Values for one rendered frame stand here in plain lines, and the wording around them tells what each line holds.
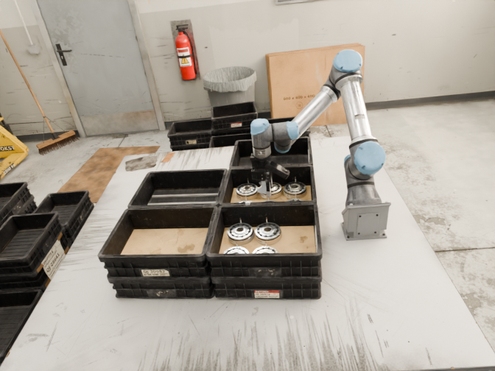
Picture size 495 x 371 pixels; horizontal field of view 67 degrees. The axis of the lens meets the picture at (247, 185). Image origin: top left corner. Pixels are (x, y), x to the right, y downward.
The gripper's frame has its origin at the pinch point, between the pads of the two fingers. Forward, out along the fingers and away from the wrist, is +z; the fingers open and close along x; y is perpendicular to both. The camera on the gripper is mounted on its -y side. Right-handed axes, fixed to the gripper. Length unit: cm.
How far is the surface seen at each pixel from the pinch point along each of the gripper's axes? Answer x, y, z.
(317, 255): 47, -22, -7
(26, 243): 0, 145, 36
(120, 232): 35, 56, -4
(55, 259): 3, 128, 45
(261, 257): 48.6, -3.0, -7.1
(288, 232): 24.1, -9.7, 2.3
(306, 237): 26.9, -17.1, 2.4
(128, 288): 51, 50, 9
